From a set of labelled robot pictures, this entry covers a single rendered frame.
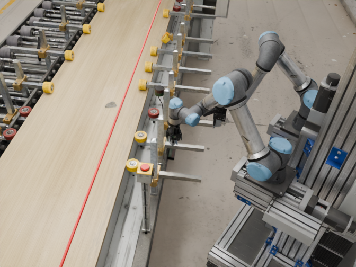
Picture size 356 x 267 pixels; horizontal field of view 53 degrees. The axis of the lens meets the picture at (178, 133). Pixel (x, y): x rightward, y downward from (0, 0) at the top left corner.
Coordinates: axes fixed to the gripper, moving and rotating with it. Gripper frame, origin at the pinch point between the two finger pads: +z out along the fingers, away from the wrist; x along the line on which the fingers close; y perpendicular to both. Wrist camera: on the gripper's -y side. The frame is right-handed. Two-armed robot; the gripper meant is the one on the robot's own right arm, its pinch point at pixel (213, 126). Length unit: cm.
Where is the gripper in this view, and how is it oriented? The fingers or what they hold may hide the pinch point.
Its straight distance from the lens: 252.4
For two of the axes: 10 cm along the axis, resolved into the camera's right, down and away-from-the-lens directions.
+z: -0.4, 7.3, 6.8
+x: 1.1, -6.7, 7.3
